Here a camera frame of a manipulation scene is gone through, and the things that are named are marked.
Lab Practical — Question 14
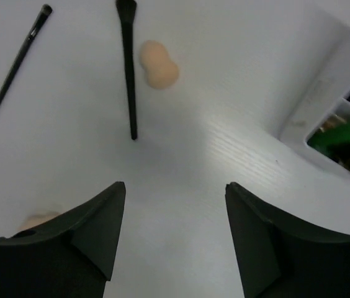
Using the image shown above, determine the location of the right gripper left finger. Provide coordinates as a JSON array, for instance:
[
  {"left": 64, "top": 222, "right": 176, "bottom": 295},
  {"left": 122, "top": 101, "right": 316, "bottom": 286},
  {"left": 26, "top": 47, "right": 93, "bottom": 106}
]
[{"left": 0, "top": 182, "right": 126, "bottom": 297}]

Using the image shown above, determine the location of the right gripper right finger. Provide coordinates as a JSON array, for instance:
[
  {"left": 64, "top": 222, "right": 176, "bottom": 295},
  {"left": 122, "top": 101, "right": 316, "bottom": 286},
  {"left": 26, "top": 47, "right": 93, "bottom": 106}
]
[{"left": 225, "top": 183, "right": 350, "bottom": 297}]

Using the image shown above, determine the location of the black gold eyeshadow palette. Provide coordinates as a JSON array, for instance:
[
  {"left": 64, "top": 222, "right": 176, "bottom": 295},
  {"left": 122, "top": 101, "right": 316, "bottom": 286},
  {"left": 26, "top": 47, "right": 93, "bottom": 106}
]
[{"left": 318, "top": 114, "right": 347, "bottom": 132}]

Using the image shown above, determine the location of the green lipstick tube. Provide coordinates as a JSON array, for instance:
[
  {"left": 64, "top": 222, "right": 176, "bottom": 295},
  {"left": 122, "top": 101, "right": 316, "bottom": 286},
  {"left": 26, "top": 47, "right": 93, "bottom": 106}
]
[{"left": 307, "top": 120, "right": 350, "bottom": 157}]

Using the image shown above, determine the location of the lower beige makeup sponge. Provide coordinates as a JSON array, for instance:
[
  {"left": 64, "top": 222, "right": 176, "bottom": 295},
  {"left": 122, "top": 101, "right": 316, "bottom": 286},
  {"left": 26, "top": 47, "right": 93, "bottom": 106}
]
[{"left": 17, "top": 211, "right": 61, "bottom": 232}]

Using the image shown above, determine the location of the beige makeup sponge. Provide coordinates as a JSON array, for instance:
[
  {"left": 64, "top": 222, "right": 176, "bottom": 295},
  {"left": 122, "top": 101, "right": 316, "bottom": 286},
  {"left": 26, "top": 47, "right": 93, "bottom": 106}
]
[
  {"left": 17, "top": 211, "right": 61, "bottom": 232},
  {"left": 139, "top": 40, "right": 179, "bottom": 90}
]

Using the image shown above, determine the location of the upper beige makeup sponge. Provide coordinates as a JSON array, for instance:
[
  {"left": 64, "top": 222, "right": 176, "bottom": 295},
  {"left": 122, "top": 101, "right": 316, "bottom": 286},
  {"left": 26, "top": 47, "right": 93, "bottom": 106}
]
[{"left": 139, "top": 40, "right": 179, "bottom": 90}]

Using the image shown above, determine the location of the white organizer box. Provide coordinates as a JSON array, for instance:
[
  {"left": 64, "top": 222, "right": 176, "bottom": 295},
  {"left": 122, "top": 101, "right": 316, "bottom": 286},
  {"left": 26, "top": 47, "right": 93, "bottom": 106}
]
[{"left": 276, "top": 24, "right": 350, "bottom": 187}]

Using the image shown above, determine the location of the small black blending brush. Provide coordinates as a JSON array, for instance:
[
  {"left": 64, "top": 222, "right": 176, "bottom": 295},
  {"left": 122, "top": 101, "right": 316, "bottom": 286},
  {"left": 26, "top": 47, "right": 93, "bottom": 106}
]
[{"left": 115, "top": 0, "right": 138, "bottom": 140}]

